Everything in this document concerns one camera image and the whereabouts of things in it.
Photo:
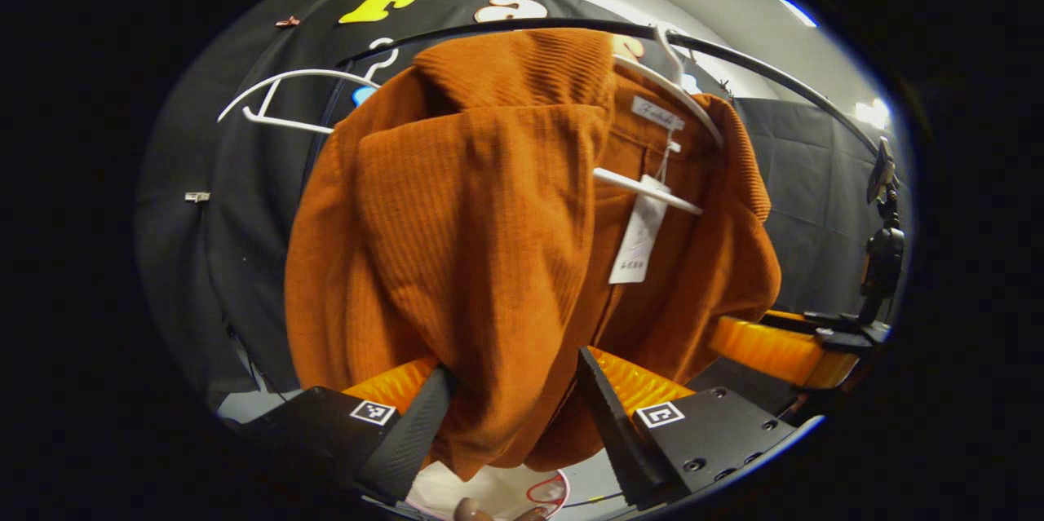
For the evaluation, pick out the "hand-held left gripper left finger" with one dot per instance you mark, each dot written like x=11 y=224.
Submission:
x=412 y=439

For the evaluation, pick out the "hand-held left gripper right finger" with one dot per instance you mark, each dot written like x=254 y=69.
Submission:
x=620 y=431

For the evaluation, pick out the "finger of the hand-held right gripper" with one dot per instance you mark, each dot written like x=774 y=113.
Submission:
x=787 y=320
x=775 y=351

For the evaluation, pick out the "white plastic hanger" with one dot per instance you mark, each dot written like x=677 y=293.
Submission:
x=287 y=123
x=644 y=185

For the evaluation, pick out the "small ceiling light panel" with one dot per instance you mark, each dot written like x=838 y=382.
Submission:
x=873 y=113

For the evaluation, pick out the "black backdrop cloth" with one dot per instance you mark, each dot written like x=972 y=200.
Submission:
x=228 y=260

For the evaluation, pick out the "silver backdrop clip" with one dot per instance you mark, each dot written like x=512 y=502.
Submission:
x=196 y=196

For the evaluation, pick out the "copper backdrop clip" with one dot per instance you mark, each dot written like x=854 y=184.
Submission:
x=287 y=21

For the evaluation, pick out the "black clothes rail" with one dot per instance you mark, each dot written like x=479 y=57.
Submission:
x=587 y=23

